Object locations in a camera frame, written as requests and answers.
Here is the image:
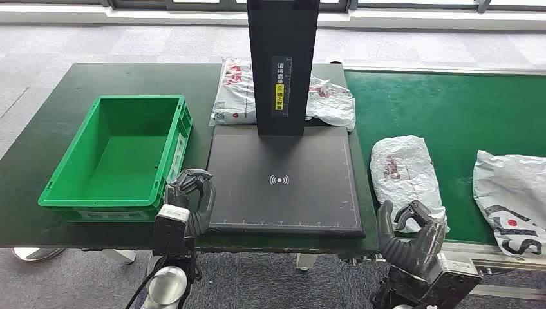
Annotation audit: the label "large white parcel black letters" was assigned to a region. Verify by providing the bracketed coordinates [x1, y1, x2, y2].
[472, 150, 546, 259]

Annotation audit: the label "white window sill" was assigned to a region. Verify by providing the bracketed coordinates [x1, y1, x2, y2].
[0, 4, 546, 32]

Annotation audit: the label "black inbound scanner machine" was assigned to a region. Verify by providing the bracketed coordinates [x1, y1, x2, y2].
[204, 0, 366, 239]

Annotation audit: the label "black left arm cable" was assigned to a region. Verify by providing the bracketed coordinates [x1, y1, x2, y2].
[124, 255, 168, 309]

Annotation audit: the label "green plastic crate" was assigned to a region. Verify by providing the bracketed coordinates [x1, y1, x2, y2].
[37, 94, 194, 223]

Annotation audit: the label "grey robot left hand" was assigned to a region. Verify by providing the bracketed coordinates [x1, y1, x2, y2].
[164, 168, 216, 223]

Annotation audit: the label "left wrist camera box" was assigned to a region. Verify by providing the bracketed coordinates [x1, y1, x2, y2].
[153, 204, 197, 261]

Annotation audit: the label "flat white parcel red print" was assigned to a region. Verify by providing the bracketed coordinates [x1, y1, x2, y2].
[209, 57, 259, 127]

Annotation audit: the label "crumpled white parcel red print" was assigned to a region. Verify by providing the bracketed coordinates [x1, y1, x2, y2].
[305, 74, 357, 132]

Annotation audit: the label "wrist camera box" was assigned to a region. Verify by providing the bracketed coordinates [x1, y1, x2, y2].
[153, 204, 197, 261]
[420, 252, 484, 309]

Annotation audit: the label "silver round table foot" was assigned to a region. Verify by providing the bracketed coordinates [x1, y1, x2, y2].
[12, 247, 67, 262]

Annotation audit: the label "dark green table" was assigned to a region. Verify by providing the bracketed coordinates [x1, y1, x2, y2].
[0, 62, 382, 256]

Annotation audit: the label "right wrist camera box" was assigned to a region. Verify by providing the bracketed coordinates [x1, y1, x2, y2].
[420, 252, 484, 309]

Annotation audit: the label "green conveyor belt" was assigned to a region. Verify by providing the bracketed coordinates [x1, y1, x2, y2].
[344, 70, 546, 246]

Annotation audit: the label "window frame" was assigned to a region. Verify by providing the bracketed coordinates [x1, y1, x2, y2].
[0, 0, 546, 14]

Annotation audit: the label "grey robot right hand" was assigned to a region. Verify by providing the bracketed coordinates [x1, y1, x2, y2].
[377, 199, 447, 278]

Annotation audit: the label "white table leg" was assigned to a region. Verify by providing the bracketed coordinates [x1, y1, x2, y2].
[102, 249, 137, 265]
[295, 252, 320, 272]

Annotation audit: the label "small grey-white parcel bag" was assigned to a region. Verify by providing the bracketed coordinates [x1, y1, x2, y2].
[370, 135, 449, 233]

